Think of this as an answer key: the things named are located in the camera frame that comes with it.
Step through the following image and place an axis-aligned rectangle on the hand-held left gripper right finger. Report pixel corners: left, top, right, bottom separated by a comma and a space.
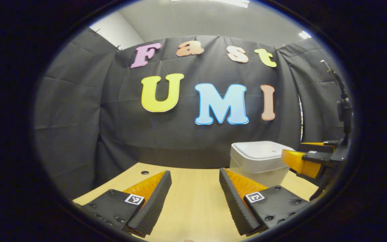
219, 167, 311, 236

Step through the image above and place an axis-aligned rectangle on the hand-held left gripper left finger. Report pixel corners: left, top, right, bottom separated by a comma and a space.
74, 170, 173, 237

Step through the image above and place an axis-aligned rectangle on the white desktop garbage bin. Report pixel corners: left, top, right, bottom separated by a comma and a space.
230, 140, 295, 188

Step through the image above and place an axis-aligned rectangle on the wooden desktop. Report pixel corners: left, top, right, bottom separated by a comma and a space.
73, 162, 319, 242

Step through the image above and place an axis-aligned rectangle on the black backdrop cloth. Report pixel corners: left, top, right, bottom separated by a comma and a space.
32, 27, 353, 199

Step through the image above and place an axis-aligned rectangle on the long ceiling light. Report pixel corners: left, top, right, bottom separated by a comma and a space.
172, 0, 250, 8

